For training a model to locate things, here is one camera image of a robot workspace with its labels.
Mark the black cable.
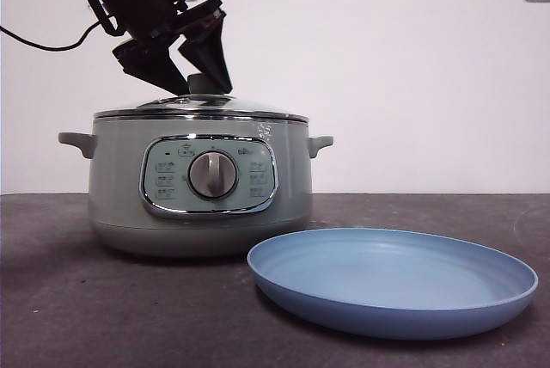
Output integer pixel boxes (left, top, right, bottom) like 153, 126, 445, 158
0, 19, 113, 52

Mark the blue round plate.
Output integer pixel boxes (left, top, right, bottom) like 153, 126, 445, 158
247, 227, 540, 340

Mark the glass lid with green knob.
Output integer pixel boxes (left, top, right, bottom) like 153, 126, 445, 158
94, 73, 309, 122

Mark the sage green electric steamer pot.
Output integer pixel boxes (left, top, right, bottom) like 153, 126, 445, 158
58, 116, 334, 260

